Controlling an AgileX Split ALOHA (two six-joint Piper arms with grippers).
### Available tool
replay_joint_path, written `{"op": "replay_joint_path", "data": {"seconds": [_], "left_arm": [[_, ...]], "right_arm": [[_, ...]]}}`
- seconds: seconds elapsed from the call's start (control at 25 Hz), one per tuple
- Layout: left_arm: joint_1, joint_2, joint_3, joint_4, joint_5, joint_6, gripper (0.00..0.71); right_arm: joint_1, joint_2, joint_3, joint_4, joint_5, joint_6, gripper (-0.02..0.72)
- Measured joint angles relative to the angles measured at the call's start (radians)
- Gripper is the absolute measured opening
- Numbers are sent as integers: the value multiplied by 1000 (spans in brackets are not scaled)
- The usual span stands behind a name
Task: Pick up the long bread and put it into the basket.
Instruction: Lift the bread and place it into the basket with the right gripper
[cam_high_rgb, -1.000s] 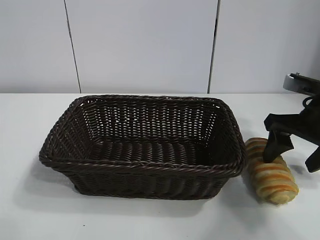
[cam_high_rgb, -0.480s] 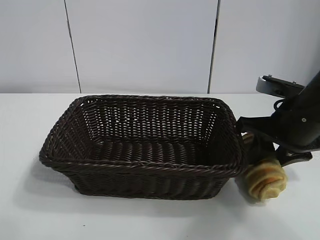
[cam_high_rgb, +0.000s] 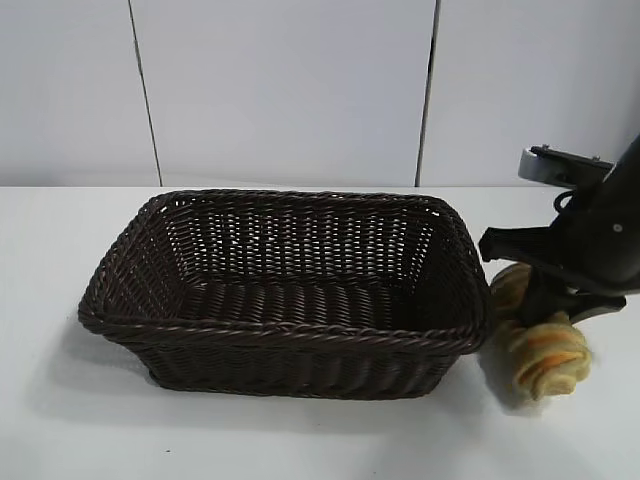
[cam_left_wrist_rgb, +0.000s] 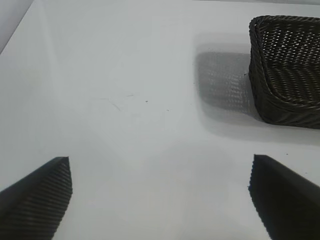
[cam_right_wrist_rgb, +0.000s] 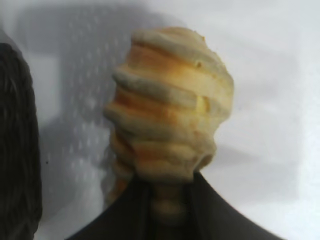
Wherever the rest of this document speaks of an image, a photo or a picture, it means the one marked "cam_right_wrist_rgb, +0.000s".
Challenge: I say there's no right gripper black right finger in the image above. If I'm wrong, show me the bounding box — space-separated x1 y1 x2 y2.
184 171 289 240

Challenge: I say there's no dark brown woven basket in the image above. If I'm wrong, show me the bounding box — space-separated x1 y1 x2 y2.
0 42 43 240

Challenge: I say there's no long striped bread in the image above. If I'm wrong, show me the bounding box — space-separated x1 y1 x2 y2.
103 26 235 227

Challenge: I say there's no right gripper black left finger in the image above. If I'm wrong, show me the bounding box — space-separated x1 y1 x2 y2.
66 176 157 240

